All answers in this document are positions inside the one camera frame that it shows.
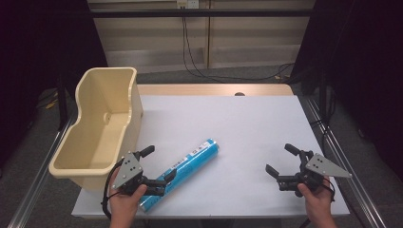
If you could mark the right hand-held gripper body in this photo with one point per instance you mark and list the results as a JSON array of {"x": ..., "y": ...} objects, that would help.
[{"x": 316, "y": 167}]

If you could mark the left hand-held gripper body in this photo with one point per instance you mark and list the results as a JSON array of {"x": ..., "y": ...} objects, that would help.
[{"x": 126, "y": 169}]

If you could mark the blue cylindrical roll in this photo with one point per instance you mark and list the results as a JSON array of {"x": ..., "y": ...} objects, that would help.
[{"x": 194, "y": 159}]

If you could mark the person's right hand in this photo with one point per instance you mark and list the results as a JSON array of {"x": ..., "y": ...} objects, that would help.
[{"x": 316, "y": 202}]

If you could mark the person's left hand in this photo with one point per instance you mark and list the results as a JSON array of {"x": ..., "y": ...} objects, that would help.
[{"x": 124, "y": 204}]

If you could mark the beige plastic bin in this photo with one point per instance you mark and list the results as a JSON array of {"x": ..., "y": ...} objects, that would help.
[{"x": 95, "y": 142}]

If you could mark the white table mat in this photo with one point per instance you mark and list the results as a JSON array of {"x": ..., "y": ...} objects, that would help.
[{"x": 237, "y": 126}]

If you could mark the black curtain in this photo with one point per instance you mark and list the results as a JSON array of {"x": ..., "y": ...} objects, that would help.
[
  {"x": 38, "y": 63},
  {"x": 364, "y": 69}
]

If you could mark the black horizontal bar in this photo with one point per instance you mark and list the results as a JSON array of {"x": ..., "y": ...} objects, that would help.
[{"x": 202, "y": 13}]

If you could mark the metal floor rail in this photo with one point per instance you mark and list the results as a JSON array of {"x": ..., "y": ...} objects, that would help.
[
  {"x": 38, "y": 180},
  {"x": 351, "y": 164}
]

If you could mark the black stand post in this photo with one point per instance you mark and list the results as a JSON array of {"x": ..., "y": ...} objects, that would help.
[{"x": 62, "y": 104}]

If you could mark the white wall outlet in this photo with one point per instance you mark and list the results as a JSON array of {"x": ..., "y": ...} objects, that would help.
[{"x": 188, "y": 3}]

